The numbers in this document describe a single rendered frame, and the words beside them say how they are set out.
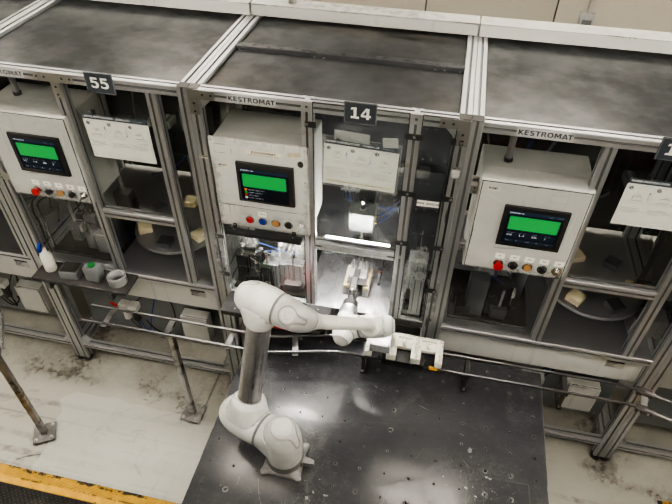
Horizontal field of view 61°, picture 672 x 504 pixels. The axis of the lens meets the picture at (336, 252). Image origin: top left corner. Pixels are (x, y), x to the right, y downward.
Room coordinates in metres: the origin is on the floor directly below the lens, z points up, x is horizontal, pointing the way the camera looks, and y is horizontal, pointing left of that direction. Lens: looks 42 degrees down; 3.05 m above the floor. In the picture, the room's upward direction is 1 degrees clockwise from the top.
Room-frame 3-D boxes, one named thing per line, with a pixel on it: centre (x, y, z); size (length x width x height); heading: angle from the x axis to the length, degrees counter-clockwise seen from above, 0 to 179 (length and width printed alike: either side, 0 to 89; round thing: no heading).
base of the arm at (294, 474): (1.22, 0.19, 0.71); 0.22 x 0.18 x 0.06; 79
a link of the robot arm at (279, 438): (1.23, 0.22, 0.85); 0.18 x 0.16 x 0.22; 59
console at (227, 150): (2.09, 0.30, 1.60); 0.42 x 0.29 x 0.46; 79
